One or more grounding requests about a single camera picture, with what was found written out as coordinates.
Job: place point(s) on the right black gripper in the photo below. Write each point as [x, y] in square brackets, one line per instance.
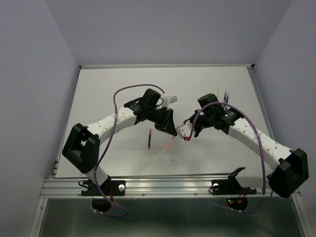
[196, 132]

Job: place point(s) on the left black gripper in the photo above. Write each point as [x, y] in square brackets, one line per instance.
[167, 125]

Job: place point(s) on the orange pen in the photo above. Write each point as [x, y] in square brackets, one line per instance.
[169, 143]

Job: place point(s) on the purple pen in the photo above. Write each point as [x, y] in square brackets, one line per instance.
[227, 96]

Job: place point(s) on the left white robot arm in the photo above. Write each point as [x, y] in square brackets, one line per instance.
[83, 143]

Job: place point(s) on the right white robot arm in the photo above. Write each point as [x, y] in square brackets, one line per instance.
[289, 167]

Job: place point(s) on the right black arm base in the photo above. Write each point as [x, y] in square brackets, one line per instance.
[237, 195]

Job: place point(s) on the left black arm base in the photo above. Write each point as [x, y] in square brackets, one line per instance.
[111, 188]

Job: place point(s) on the red pen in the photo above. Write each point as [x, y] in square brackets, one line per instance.
[149, 139]

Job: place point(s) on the white table board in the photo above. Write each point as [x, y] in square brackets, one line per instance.
[99, 91]

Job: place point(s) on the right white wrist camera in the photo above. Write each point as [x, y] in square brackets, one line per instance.
[184, 130]

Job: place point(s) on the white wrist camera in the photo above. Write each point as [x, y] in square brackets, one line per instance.
[167, 101]
[184, 130]

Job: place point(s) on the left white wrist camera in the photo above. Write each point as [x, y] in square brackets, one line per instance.
[167, 101]

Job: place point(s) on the aluminium front rail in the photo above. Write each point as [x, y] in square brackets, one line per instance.
[164, 186]

